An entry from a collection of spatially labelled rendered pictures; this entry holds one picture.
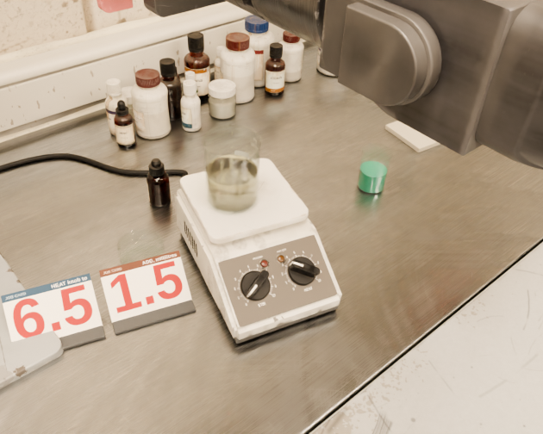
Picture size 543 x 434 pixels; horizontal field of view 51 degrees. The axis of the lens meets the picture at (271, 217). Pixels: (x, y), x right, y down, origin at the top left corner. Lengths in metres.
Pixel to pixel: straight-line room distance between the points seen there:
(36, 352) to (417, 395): 0.39
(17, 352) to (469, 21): 0.54
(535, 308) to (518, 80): 0.54
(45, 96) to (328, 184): 0.46
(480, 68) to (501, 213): 0.64
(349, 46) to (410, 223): 0.57
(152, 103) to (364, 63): 0.67
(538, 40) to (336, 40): 0.08
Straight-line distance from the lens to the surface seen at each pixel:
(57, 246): 0.75
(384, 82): 0.22
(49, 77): 0.94
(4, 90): 0.93
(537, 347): 0.70
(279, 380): 0.59
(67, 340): 0.64
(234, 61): 0.96
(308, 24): 0.28
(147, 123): 0.90
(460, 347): 0.66
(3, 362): 0.64
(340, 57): 0.24
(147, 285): 0.65
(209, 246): 0.62
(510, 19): 0.21
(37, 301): 0.65
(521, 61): 0.21
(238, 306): 0.60
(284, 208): 0.64
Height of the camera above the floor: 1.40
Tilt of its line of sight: 41 degrees down
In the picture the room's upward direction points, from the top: 3 degrees clockwise
